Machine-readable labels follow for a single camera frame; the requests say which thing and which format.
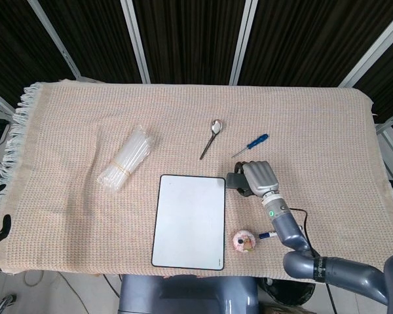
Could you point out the white whiteboard with black rim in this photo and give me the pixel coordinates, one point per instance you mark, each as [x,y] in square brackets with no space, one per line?
[186,216]

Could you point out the right black grey robot hand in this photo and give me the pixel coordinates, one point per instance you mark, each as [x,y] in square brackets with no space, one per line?
[260,176]

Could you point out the aluminium partition frame post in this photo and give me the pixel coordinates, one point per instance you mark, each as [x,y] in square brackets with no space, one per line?
[245,39]
[53,35]
[136,39]
[373,52]

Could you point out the aluminium side frame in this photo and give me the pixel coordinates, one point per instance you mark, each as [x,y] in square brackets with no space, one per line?
[391,126]

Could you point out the black waste bin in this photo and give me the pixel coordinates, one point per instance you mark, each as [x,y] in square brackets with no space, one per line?
[281,291]

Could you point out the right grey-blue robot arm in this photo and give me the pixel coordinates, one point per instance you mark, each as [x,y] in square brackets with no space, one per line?
[288,229]

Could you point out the beige woven tablecloth with fringe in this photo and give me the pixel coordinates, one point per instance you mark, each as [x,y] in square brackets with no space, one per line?
[68,222]

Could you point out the whiteboard marker with blue cap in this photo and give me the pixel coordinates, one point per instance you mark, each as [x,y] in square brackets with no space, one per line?
[265,235]

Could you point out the clear plastic straw bundle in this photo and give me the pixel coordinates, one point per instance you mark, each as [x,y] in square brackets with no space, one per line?
[127,157]

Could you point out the grey whiteboard eraser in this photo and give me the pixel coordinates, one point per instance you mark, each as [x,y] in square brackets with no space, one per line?
[234,180]

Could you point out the grey-blue robot torso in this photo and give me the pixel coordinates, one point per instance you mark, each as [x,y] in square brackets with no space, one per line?
[183,294]

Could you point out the dark fabric partition panel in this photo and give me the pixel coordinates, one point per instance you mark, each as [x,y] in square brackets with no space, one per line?
[389,72]
[13,49]
[190,39]
[308,36]
[95,36]

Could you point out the metal spoon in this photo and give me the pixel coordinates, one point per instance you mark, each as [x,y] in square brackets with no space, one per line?
[216,127]

